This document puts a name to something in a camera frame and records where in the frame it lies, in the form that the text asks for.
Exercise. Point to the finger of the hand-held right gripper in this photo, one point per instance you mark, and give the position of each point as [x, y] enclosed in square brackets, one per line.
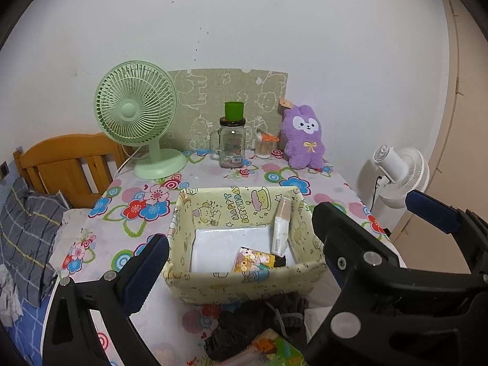
[354, 236]
[430, 211]

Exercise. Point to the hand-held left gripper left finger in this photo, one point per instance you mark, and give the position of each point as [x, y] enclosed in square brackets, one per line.
[146, 270]

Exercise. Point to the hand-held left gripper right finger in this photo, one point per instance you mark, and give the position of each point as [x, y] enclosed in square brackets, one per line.
[337, 280]

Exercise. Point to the green cartoon tissue pack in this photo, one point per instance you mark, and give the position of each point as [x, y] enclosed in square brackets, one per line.
[267, 350]

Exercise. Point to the yellow cartoon fabric basket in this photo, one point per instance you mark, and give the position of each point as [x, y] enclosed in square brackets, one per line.
[244, 206]

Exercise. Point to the white standing fan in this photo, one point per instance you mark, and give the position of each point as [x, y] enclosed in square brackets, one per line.
[404, 171]

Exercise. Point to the floral tablecloth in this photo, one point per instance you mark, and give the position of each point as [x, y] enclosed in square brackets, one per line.
[133, 206]

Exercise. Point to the beige white tube packet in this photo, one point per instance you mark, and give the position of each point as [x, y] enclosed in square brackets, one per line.
[281, 228]

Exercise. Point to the white flat packet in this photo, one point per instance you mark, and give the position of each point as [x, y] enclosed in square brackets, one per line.
[221, 247]

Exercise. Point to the colourful cartoon packet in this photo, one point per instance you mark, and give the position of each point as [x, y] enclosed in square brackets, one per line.
[251, 261]

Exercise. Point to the beige door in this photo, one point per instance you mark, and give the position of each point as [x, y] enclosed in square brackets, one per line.
[465, 122]

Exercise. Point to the black crumpled cloth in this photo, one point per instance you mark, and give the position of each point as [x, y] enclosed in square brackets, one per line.
[232, 331]

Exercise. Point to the purple plush bunny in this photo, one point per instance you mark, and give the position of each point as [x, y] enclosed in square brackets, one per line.
[305, 141]

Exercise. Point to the grey plaid pillow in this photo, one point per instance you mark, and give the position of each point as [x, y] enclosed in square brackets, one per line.
[30, 236]

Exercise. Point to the clear cotton swab jar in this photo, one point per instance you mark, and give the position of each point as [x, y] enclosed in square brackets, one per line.
[265, 148]

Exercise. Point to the blue bed sheet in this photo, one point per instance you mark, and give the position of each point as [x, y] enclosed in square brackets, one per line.
[30, 335]

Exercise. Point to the crumpled white grey cloth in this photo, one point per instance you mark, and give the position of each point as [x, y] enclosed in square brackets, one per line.
[9, 293]

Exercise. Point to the wooden bed headboard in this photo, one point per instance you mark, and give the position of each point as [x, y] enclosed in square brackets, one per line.
[61, 160]

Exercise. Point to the glass mug jar black lid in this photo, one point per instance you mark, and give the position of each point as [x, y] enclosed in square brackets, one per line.
[230, 145]

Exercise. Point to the green desk fan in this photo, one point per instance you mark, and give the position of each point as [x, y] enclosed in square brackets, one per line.
[129, 110]

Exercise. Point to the green plastic cup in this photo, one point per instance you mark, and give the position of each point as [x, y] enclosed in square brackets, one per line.
[233, 110]

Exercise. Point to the green cartoon patterned board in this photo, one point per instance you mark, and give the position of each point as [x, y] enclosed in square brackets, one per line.
[213, 87]

